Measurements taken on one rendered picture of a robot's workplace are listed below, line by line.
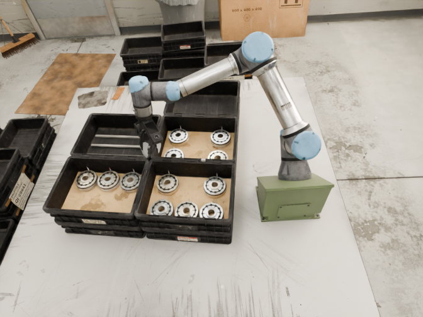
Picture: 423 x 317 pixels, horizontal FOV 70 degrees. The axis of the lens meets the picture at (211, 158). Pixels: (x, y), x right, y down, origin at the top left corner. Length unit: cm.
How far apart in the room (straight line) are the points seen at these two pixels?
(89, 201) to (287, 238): 93
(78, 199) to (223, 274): 75
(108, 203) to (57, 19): 346
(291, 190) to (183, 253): 55
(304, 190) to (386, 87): 241
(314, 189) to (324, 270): 35
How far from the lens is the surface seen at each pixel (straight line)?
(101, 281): 148
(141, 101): 124
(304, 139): 123
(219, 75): 135
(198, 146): 158
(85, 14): 447
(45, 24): 474
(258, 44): 122
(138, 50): 330
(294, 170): 138
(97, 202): 150
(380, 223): 248
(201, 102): 183
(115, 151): 167
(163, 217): 125
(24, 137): 276
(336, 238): 151
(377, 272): 231
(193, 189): 142
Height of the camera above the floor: 201
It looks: 51 degrees down
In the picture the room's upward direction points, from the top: 5 degrees counter-clockwise
